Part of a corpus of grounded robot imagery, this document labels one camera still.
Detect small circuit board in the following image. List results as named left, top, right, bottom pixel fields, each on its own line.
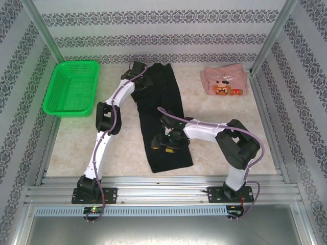
left=228, top=205, right=245, bottom=217
left=83, top=206, right=105, bottom=214

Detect pink printed t-shirt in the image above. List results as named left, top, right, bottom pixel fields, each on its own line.
left=200, top=63, right=249, bottom=96

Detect green plastic basket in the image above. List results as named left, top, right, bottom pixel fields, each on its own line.
left=42, top=60, right=100, bottom=118

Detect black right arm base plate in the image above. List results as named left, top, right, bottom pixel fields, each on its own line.
left=207, top=185, right=255, bottom=204

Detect aluminium mounting rail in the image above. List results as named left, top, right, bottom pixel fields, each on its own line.
left=24, top=175, right=303, bottom=205

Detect grey metal sheet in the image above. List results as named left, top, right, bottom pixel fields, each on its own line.
left=25, top=215, right=314, bottom=245

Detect aluminium side rail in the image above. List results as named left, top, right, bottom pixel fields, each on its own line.
left=249, top=72, right=292, bottom=184
left=35, top=116, right=62, bottom=186

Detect aluminium frame post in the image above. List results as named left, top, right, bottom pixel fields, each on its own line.
left=249, top=0, right=299, bottom=75
left=22, top=0, right=66, bottom=68

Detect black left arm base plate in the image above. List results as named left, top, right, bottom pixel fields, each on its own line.
left=71, top=187, right=119, bottom=205

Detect slotted grey cable duct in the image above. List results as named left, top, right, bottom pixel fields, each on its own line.
left=34, top=205, right=228, bottom=217

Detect black t-shirt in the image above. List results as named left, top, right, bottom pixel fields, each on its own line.
left=130, top=63, right=194, bottom=174

